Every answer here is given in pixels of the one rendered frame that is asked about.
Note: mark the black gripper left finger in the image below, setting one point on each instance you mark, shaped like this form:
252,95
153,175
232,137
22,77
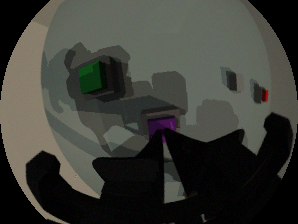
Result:
148,165

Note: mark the red button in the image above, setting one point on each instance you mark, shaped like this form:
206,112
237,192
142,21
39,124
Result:
260,95

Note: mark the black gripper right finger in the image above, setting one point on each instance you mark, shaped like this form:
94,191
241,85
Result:
192,157

